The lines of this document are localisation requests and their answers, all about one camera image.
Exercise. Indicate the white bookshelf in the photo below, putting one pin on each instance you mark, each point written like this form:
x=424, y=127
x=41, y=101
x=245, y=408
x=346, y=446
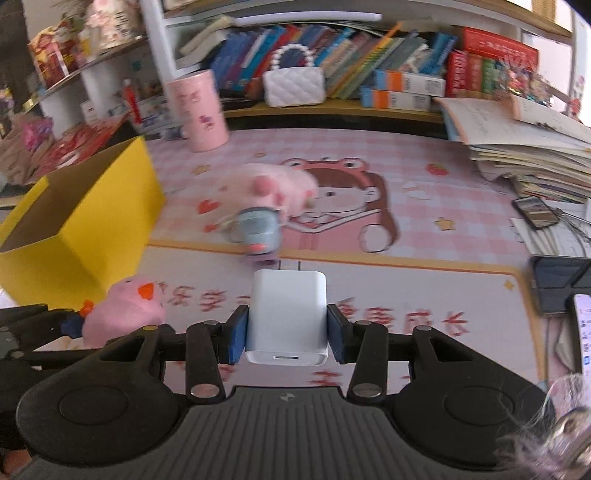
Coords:
x=157, y=41

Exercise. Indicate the lit smartphone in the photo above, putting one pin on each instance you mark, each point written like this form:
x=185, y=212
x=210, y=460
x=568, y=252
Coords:
x=584, y=341

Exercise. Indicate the white charger adapter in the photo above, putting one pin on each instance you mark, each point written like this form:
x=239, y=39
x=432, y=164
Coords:
x=287, y=318

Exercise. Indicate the pink cartoon tin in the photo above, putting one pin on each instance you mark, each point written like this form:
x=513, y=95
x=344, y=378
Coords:
x=198, y=110

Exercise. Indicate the blue-grey toy cup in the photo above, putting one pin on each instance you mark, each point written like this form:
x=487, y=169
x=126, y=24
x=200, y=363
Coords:
x=258, y=230

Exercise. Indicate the yellow cardboard box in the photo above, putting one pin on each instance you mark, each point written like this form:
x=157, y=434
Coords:
x=111, y=207

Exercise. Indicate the white corner shelf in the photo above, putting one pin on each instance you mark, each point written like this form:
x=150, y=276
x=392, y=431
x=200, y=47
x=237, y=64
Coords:
x=115, y=50

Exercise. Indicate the pink doll figure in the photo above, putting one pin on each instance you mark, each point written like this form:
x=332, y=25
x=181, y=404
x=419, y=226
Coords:
x=108, y=23

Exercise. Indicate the pink printed desk mat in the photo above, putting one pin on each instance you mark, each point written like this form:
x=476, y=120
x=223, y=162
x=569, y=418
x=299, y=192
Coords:
x=415, y=230

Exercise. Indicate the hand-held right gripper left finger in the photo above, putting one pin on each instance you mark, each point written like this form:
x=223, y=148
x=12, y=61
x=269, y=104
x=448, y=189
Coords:
x=238, y=334

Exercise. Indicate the small black phone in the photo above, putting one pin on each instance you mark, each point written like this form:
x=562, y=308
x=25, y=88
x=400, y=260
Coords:
x=535, y=212

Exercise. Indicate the cream book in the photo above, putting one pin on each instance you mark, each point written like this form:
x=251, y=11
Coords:
x=203, y=39

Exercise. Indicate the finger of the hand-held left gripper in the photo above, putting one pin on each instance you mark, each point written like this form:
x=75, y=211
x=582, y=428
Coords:
x=69, y=361
x=71, y=325

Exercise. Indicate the red paper decorations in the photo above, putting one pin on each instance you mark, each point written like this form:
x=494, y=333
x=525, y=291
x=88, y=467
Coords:
x=83, y=143

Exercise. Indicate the row of slanted books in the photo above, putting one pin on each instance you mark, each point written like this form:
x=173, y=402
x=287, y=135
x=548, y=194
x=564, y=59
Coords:
x=351, y=50

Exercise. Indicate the red tassel ornament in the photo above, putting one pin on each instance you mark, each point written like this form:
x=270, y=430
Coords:
x=131, y=101

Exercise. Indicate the red festive gift box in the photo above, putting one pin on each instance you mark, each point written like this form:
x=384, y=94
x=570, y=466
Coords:
x=57, y=57

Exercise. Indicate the metal scissors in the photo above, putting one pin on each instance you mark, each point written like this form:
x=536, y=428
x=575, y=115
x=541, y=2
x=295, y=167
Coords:
x=575, y=224

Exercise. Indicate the stack of notebooks and papers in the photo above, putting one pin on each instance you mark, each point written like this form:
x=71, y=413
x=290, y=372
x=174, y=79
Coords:
x=521, y=152

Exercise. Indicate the pale pink plush toy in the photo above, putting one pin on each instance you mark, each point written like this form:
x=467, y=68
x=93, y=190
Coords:
x=291, y=182

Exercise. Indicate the pink plush chick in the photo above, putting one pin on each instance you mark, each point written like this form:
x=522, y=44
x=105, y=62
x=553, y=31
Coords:
x=124, y=309

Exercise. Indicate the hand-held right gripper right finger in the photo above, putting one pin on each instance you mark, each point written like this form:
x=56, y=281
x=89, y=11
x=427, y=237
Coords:
x=337, y=334

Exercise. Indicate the orange and blue box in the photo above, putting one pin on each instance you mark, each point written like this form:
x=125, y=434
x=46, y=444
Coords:
x=397, y=99
x=408, y=81

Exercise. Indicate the colourful sparkly ornament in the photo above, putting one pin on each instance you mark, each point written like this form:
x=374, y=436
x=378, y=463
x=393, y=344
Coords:
x=526, y=85

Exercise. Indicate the red boxed book set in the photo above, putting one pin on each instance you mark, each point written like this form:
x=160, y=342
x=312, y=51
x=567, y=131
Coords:
x=489, y=60

